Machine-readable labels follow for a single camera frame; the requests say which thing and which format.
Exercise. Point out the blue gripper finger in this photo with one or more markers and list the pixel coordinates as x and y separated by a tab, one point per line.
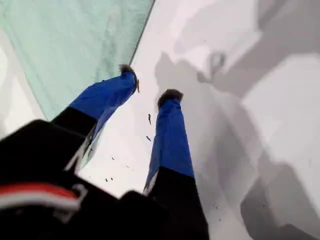
105	95
171	140

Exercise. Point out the pale green T-shirt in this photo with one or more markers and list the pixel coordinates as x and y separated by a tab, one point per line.
62	37

